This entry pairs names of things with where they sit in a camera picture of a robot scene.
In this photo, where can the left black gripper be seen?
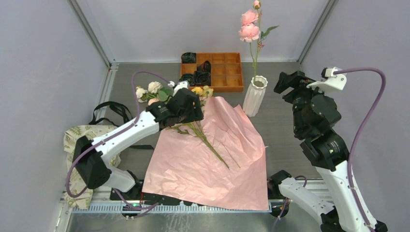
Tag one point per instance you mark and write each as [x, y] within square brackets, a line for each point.
[192, 117]

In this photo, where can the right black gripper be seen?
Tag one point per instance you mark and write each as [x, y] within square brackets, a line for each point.
[297, 80]

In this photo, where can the yellow flower stem bunch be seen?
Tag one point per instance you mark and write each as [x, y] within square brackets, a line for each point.
[199, 128]

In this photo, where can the pink and white flower bunch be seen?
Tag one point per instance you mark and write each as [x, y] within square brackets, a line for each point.
[156, 92]

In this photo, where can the black ribbon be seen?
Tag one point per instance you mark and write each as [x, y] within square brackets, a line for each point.
[116, 107]

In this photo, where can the white ribbed ceramic vase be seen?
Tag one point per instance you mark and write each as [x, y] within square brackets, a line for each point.
[254, 95]

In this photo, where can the pink wrapping paper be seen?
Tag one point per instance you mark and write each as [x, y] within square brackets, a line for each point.
[232, 175]

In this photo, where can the pink rose stem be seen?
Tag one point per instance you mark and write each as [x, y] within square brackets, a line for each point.
[251, 32]

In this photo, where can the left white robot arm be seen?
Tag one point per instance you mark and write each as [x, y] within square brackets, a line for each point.
[92, 158]

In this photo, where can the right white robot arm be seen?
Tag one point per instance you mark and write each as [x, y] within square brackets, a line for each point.
[347, 212]

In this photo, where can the dark rolled cloth bottom-left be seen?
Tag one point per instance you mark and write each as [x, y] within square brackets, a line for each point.
[188, 77]

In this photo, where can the dark rolled cloth bottom-centre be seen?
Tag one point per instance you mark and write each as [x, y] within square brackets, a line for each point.
[202, 78]

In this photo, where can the dark rolled cloth middle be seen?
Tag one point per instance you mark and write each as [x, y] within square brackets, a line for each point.
[204, 67]

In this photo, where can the dark rolled cloth top-left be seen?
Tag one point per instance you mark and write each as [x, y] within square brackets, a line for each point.
[188, 57]

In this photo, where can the orange wooden compartment tray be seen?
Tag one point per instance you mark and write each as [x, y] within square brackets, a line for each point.
[226, 72]

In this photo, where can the cream patterned cloth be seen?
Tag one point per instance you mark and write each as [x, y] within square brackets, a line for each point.
[76, 182]

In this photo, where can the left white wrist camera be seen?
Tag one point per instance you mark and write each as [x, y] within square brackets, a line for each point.
[178, 86]

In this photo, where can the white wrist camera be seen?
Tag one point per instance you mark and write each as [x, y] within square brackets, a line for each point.
[331, 82]
[178, 86]

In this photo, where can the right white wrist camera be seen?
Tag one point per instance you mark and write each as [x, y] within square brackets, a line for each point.
[331, 82]

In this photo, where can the grey slotted cable duct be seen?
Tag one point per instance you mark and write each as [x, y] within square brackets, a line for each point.
[162, 209]

